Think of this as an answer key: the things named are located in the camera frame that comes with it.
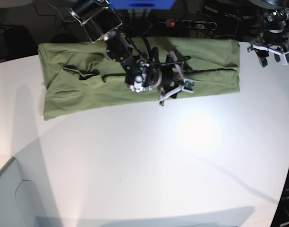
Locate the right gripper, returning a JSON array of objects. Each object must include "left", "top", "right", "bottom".
[{"left": 158, "top": 51, "right": 191, "bottom": 105}]

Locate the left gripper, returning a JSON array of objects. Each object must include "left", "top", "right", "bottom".
[{"left": 247, "top": 33, "right": 289, "bottom": 68}]

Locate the green T-shirt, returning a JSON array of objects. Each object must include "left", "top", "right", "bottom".
[{"left": 38, "top": 37, "right": 240, "bottom": 120}]

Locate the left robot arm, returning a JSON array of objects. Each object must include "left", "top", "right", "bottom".
[{"left": 247, "top": 0, "right": 289, "bottom": 68}]

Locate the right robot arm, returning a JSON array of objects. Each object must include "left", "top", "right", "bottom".
[{"left": 68, "top": 0, "right": 195, "bottom": 105}]

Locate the black power strip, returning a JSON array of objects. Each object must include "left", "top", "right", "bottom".
[{"left": 161, "top": 19, "right": 217, "bottom": 31}]

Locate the blue box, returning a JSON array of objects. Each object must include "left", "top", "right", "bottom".
[{"left": 109, "top": 0, "right": 175, "bottom": 10}]

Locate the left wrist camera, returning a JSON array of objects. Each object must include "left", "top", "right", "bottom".
[{"left": 281, "top": 52, "right": 289, "bottom": 65}]

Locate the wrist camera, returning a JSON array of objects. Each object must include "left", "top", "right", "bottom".
[
  {"left": 281, "top": 52, "right": 289, "bottom": 65},
  {"left": 182, "top": 79, "right": 196, "bottom": 93}
]

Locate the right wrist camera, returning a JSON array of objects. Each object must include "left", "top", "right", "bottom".
[{"left": 182, "top": 79, "right": 196, "bottom": 93}]

